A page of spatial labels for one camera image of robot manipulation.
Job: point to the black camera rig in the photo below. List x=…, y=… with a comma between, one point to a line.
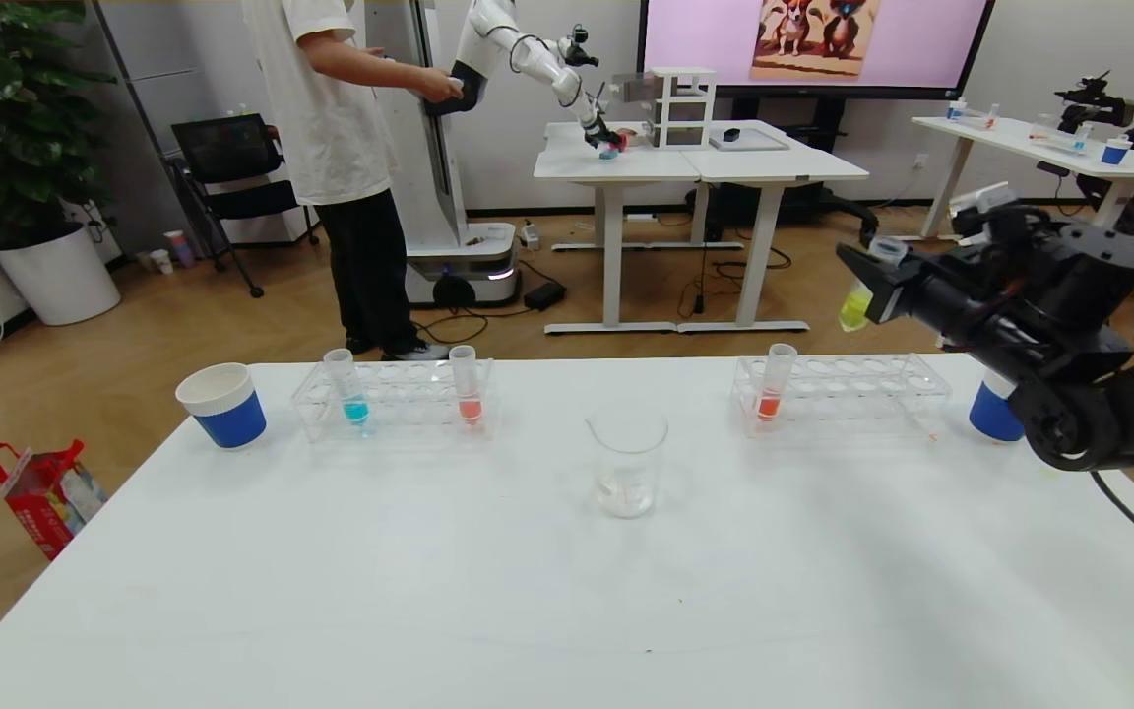
x=1099, y=98

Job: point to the potted green plant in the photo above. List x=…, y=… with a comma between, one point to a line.
x=55, y=276

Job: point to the black folding chair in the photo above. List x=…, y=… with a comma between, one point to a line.
x=232, y=148

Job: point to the person in white shirt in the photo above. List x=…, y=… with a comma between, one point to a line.
x=331, y=118

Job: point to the grey flat tray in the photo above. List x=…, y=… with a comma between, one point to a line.
x=759, y=141

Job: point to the white desk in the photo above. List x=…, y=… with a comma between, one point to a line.
x=784, y=165
x=567, y=162

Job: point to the red gift bag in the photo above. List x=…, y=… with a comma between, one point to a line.
x=40, y=502

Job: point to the white drawer shelf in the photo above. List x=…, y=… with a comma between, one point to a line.
x=682, y=74

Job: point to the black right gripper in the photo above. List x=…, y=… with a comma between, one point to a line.
x=888, y=292

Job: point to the blue liquid test tube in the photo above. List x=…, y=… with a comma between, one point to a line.
x=355, y=409

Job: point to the blue white paper cup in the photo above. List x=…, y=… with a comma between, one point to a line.
x=992, y=418
x=230, y=418

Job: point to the glass beaker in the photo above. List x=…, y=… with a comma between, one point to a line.
x=626, y=473

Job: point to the small white cup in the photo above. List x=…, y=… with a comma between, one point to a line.
x=161, y=262

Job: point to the small blue cup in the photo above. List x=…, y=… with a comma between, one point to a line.
x=1115, y=154

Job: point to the red liquid test tube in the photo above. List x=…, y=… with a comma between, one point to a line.
x=770, y=404
x=470, y=407

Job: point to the white power strip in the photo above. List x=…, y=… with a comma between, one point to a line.
x=530, y=236

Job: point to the long white table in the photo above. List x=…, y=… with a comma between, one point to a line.
x=1020, y=133

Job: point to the yellow liquid test tube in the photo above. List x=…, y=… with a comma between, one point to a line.
x=854, y=310

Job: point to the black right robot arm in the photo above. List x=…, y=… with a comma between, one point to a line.
x=1099, y=286

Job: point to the black power brick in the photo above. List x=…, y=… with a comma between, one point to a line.
x=545, y=295

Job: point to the white humanoid robot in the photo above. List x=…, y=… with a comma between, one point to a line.
x=444, y=197

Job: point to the clear test tube rack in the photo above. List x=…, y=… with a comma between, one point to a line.
x=852, y=394
x=409, y=399

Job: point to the large wall display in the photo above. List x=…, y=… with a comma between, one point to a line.
x=705, y=39

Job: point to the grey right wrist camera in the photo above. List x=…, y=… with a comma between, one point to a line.
x=982, y=212

